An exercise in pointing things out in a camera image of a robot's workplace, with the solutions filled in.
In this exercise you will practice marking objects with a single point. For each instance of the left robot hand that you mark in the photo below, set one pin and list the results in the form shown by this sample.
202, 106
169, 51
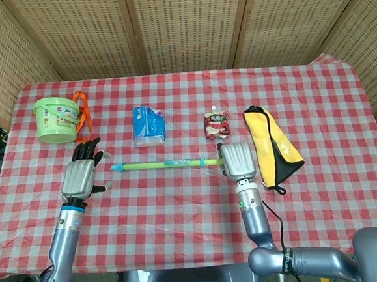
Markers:
78, 175

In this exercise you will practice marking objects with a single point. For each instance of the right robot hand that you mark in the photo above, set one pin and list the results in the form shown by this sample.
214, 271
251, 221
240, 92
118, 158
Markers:
239, 160

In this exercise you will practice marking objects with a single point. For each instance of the green tube with blue cap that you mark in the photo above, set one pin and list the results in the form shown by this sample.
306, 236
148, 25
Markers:
117, 167

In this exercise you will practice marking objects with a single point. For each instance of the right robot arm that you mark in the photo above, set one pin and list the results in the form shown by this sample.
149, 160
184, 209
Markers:
257, 220

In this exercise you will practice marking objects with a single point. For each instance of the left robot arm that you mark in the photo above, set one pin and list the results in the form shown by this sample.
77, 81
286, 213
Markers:
66, 242

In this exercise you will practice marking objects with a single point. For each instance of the red white checkered tablecloth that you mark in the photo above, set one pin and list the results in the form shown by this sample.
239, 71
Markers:
187, 206

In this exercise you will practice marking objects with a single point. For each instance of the yellow black towel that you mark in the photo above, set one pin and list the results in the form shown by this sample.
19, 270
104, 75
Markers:
263, 135

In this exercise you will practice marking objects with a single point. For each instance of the red drink pouch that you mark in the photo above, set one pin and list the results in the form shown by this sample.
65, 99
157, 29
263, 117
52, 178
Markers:
216, 125

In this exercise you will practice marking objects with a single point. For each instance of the green plastic bucket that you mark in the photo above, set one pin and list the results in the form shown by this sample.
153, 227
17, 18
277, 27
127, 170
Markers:
55, 123

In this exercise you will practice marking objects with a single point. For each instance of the blue tissue pack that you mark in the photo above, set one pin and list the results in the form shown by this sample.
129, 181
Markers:
148, 126

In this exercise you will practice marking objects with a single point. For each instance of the woven bamboo screen panel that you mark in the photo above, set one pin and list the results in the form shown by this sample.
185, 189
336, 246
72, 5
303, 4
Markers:
78, 32
296, 15
3, 64
186, 23
364, 52

